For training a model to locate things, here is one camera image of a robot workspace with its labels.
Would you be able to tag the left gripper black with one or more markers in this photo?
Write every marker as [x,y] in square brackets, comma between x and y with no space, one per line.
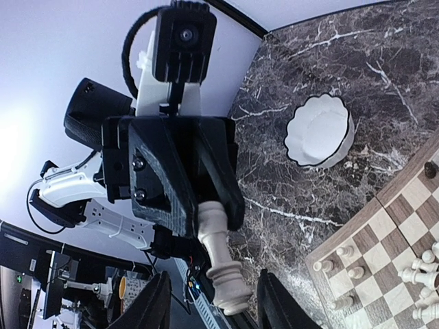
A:
[166,164]

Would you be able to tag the wooden chessboard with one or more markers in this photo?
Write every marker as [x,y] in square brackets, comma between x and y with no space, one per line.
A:
[394,231]

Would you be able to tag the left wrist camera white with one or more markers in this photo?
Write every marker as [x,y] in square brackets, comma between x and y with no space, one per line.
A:
[180,51]

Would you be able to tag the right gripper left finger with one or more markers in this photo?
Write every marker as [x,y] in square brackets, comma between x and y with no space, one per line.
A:
[147,304]

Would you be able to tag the white slotted cable duct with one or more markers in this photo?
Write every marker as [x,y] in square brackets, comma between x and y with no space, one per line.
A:
[209,314]

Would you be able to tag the white pawn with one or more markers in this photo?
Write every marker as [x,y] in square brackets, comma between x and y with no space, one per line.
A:
[323,265]
[342,303]

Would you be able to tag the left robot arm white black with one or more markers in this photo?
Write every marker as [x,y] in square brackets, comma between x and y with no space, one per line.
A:
[76,196]

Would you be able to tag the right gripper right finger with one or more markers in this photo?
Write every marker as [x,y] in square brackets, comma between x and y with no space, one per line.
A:
[277,308]

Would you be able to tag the white scalloped bowl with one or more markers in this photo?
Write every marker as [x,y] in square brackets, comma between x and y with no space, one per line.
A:
[320,133]

